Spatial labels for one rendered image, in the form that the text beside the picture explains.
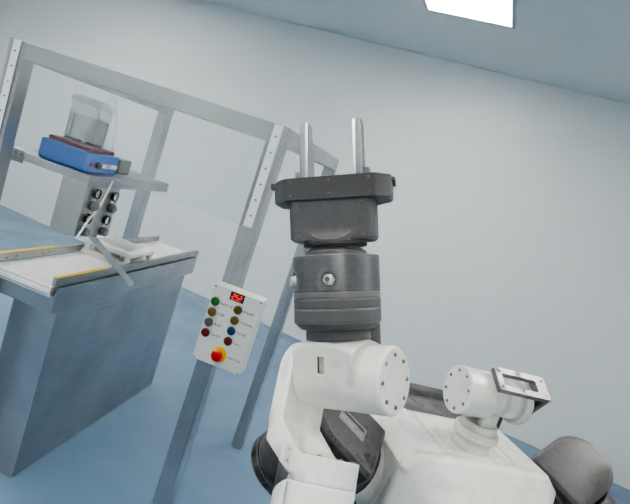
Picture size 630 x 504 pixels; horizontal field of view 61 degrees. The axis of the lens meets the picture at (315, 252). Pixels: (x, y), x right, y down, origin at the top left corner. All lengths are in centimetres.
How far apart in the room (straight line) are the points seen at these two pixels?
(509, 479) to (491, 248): 411
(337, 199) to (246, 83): 520
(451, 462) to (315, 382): 30
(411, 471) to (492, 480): 12
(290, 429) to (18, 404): 210
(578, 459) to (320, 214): 61
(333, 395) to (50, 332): 195
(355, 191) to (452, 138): 446
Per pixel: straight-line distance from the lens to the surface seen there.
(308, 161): 55
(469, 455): 81
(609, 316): 496
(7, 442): 266
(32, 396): 252
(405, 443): 77
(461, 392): 78
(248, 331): 173
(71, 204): 210
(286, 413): 54
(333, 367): 51
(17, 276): 228
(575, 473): 96
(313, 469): 51
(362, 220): 52
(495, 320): 491
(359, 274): 51
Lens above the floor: 158
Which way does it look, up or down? 8 degrees down
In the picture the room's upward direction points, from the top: 19 degrees clockwise
